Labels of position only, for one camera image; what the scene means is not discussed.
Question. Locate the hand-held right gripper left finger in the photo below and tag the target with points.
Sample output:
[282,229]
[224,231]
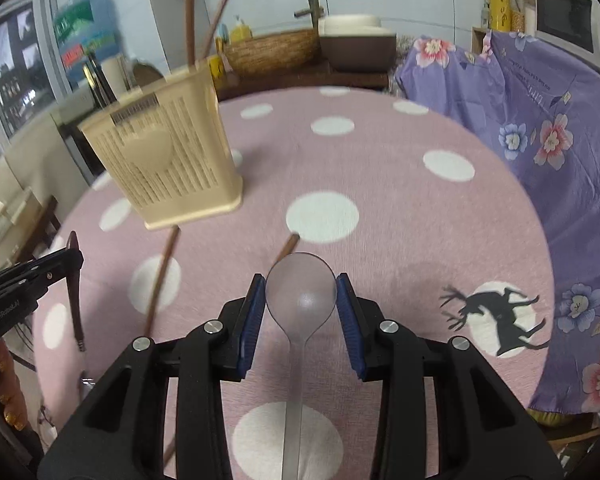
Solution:
[250,325]

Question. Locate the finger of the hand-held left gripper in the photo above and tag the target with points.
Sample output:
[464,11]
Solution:
[60,267]
[71,242]

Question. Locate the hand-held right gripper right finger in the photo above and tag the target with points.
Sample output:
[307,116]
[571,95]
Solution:
[351,325]

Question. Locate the dark chopstick with metal tip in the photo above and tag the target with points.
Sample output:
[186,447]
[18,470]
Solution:
[75,310]

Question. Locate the translucent plastic spoon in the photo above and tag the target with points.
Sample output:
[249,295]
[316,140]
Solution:
[300,290]

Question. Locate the beige plastic utensil holder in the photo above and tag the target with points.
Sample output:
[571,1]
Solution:
[155,160]

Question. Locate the beige cloth cover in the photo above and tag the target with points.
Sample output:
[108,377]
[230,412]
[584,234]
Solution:
[10,240]

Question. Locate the pink polka dot tablecloth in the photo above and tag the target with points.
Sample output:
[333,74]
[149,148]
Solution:
[380,220]

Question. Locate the black chopstick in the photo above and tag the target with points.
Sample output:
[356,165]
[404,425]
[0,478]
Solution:
[105,82]
[91,80]

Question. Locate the stack of paper cups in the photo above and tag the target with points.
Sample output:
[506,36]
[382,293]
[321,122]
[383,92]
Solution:
[116,75]

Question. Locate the aluminium framed window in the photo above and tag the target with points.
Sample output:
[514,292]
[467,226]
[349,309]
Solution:
[20,70]

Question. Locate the blue water jug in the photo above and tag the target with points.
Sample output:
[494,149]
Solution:
[87,35]

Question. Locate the yellow cup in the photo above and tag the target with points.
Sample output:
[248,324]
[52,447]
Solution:
[216,67]

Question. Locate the dark wooden washstand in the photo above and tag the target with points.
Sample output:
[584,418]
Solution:
[290,82]

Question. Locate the purple floral cloth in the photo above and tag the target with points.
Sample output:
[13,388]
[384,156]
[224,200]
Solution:
[570,185]

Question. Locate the thick brown wooden chopstick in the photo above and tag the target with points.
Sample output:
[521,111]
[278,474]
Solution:
[190,10]

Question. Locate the patterned lace cloth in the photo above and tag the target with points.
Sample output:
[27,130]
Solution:
[400,67]

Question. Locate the yellow soap bottle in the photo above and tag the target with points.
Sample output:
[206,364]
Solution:
[240,32]

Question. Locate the woven pattern sink basin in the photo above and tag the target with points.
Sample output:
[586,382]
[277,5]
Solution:
[272,52]

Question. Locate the white brown rice cooker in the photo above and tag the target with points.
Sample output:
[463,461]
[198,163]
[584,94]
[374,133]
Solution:
[357,45]

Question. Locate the light wooden cabinet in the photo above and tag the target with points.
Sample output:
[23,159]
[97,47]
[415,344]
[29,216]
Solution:
[480,40]

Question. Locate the bamboo style faucet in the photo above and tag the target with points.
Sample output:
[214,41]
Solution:
[312,12]

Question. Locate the glass jar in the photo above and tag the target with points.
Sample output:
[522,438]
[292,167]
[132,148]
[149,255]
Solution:
[522,12]

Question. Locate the white microwave oven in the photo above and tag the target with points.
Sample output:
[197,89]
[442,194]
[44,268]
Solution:
[570,25]

